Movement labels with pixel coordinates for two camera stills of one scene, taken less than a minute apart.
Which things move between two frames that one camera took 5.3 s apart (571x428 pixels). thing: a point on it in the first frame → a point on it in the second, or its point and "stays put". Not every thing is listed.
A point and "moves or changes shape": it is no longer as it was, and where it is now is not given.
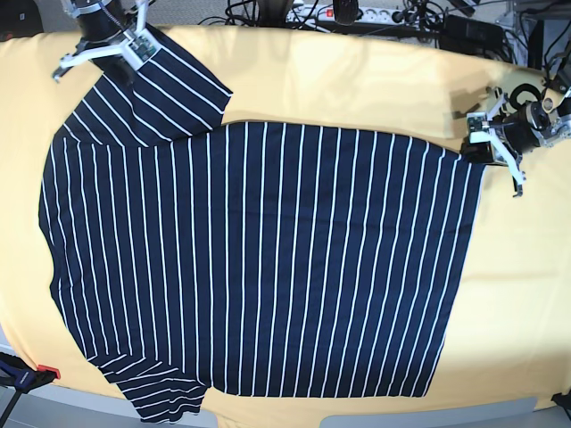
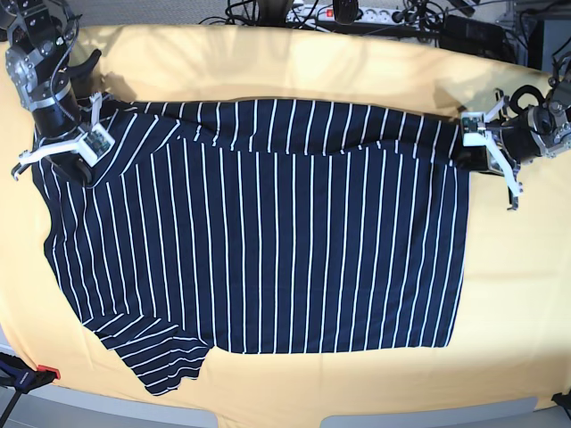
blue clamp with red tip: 17,374 stays put
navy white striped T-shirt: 248,260 moves or changes shape
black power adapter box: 463,35 stays put
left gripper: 99,28 → 61,118
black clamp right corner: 563,400 stays put
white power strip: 325,13 stays put
